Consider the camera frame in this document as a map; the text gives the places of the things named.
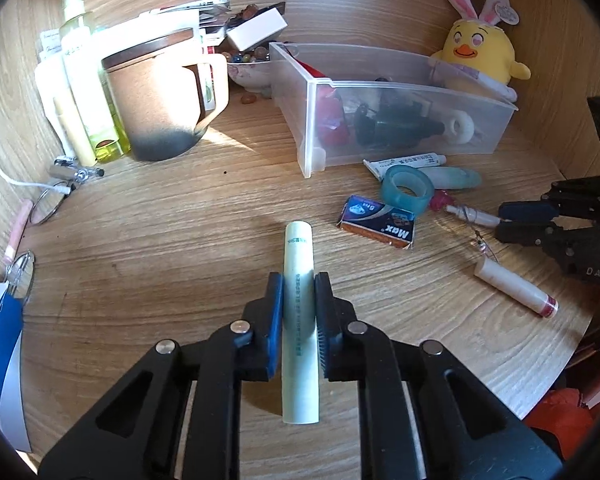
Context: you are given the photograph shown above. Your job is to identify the white cable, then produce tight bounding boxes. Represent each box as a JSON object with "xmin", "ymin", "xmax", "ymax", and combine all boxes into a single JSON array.
[{"xmin": 0, "ymin": 151, "xmax": 73, "ymax": 196}]

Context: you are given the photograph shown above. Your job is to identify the stack of papers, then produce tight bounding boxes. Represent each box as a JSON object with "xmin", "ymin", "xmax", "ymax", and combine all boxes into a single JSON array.
[{"xmin": 95, "ymin": 0, "xmax": 231, "ymax": 43}]

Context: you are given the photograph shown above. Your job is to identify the brown hair clip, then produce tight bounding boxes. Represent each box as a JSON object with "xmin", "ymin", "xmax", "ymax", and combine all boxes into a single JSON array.
[{"xmin": 225, "ymin": 2, "xmax": 287, "ymax": 28}]

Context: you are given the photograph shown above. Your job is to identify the pale green tube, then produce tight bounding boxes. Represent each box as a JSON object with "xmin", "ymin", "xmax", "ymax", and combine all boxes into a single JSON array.
[{"xmin": 281, "ymin": 221, "xmax": 321, "ymax": 425}]

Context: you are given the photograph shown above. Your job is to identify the red foil packet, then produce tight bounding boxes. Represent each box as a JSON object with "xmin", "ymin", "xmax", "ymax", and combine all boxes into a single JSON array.
[{"xmin": 300, "ymin": 60, "xmax": 348, "ymax": 146}]

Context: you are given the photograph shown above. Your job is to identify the metal clip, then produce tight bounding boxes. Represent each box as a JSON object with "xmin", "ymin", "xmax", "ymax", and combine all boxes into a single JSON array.
[{"xmin": 47, "ymin": 156, "xmax": 106, "ymax": 181}]

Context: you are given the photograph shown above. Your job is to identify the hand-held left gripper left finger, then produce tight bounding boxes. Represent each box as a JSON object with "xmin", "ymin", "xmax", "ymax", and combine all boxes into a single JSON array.
[{"xmin": 39, "ymin": 271, "xmax": 286, "ymax": 480}]

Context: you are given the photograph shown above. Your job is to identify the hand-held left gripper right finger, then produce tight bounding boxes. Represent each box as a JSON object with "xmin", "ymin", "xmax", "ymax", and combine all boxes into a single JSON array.
[{"xmin": 314, "ymin": 272, "xmax": 563, "ymax": 480}]

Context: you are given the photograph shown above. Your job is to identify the thin metal wire hook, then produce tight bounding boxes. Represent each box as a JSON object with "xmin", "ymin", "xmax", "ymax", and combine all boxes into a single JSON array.
[{"xmin": 472, "ymin": 230, "xmax": 498, "ymax": 263}]

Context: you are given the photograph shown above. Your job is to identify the white cosmetic tube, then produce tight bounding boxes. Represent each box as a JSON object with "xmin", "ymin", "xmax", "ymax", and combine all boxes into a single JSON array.
[{"xmin": 34, "ymin": 30, "xmax": 98, "ymax": 166}]

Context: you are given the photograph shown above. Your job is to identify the blue and orange box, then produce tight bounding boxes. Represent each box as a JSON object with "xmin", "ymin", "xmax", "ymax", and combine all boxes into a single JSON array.
[{"xmin": 336, "ymin": 195, "xmax": 416, "ymax": 250}]

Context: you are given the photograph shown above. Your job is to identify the white ointment tube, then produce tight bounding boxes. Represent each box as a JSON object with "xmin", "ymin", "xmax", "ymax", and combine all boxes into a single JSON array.
[{"xmin": 363, "ymin": 153, "xmax": 448, "ymax": 181}]

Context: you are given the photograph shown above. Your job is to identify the teal small bottle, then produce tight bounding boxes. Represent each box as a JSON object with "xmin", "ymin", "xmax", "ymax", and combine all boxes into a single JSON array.
[{"xmin": 422, "ymin": 166, "xmax": 482, "ymax": 191}]

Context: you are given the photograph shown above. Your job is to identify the dark green bottle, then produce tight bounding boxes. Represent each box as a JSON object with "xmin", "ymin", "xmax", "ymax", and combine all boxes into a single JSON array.
[{"xmin": 355, "ymin": 92, "xmax": 448, "ymax": 148}]

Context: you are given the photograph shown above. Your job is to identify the white rectangular box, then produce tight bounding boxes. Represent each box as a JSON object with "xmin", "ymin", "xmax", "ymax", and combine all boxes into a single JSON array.
[{"xmin": 225, "ymin": 7, "xmax": 288, "ymax": 51}]

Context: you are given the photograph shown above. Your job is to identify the bowl of beads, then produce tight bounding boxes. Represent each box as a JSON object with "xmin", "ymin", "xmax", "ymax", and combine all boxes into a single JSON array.
[{"xmin": 219, "ymin": 42, "xmax": 281, "ymax": 96}]

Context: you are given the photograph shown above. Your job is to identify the brown mug with lid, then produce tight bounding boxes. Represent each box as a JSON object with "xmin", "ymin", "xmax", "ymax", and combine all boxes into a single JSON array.
[{"xmin": 101, "ymin": 28, "xmax": 229, "ymax": 162}]

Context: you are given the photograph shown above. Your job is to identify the teal tape roll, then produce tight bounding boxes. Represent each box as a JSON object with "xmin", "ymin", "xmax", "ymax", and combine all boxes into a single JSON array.
[{"xmin": 380, "ymin": 165, "xmax": 436, "ymax": 220}]

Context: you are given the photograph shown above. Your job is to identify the eyeglasses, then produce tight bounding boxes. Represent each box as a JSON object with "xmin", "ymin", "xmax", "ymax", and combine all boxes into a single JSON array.
[{"xmin": 29, "ymin": 180, "xmax": 76, "ymax": 225}]

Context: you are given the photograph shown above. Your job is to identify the clear plastic drawer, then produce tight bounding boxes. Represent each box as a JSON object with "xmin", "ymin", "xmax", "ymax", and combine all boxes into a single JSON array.
[{"xmin": 269, "ymin": 41, "xmax": 520, "ymax": 179}]

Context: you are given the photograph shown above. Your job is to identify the orange clothing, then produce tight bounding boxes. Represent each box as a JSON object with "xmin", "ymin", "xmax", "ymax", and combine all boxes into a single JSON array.
[{"xmin": 522, "ymin": 385, "xmax": 600, "ymax": 461}]

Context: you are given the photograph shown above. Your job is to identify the blue white box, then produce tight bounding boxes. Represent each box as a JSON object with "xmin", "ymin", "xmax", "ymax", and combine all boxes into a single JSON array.
[{"xmin": 0, "ymin": 277, "xmax": 33, "ymax": 453}]

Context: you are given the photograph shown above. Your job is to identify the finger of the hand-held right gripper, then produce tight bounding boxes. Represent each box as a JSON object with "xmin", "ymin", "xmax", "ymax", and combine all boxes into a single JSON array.
[
  {"xmin": 498, "ymin": 176, "xmax": 600, "ymax": 222},
  {"xmin": 495, "ymin": 220, "xmax": 596, "ymax": 273}
]

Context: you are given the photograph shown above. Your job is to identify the yellow chick plush toy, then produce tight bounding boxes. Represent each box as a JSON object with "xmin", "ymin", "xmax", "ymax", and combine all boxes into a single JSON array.
[{"xmin": 427, "ymin": 0, "xmax": 532, "ymax": 103}]

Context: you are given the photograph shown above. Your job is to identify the yellow-green spray bottle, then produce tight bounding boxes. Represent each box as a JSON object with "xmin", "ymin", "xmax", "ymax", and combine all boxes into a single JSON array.
[{"xmin": 60, "ymin": 0, "xmax": 131, "ymax": 163}]

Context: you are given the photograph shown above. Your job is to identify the white lip balm tube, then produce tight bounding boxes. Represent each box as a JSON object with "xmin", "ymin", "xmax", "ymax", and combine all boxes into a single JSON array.
[{"xmin": 474, "ymin": 257, "xmax": 560, "ymax": 318}]

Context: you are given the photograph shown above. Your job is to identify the white tape ring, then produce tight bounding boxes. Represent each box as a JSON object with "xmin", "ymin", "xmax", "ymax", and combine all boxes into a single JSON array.
[{"xmin": 445, "ymin": 110, "xmax": 477, "ymax": 145}]

